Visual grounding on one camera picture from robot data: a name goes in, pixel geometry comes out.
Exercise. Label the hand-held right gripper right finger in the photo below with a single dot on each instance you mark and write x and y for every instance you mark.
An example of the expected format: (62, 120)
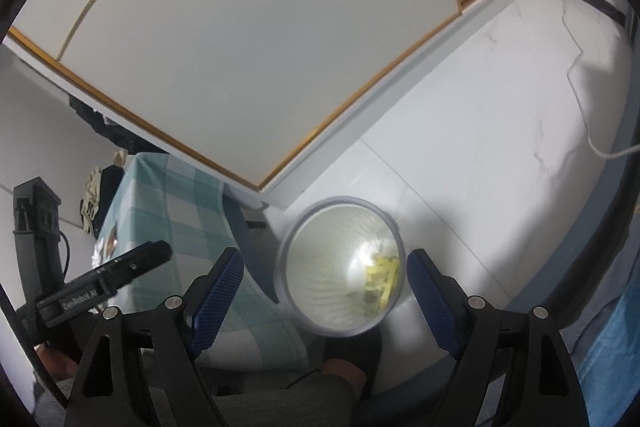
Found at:
(432, 302)

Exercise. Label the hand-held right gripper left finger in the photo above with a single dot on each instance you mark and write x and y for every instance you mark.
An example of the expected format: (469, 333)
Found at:
(215, 302)

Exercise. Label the white tissue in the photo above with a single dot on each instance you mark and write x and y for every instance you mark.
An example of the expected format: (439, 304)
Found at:
(367, 252)

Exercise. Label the black garment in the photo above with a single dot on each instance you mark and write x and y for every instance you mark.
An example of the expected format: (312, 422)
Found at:
(109, 187)

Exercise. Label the black coat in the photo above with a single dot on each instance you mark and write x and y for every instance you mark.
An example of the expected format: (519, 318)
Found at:
(107, 127)

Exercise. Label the teal checked tablecloth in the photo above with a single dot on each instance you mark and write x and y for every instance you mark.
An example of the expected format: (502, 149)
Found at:
(165, 217)

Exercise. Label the beige garment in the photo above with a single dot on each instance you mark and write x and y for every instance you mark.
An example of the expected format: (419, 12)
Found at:
(91, 202)

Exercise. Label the white wardrobe gold trim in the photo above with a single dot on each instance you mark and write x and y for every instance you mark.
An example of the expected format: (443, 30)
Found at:
(250, 32)

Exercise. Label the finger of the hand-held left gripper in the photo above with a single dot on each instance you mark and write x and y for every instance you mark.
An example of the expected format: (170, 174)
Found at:
(140, 262)

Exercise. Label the white trash bin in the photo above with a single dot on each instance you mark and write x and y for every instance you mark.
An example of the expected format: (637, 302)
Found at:
(320, 277)

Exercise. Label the yellow plastic bag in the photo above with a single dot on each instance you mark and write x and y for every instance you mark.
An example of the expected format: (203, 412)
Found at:
(382, 277)

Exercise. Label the dark blue table frame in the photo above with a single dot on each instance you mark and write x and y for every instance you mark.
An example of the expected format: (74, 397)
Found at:
(245, 232)

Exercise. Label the person's left hand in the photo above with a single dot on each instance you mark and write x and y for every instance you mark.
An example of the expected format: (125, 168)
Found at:
(57, 364)

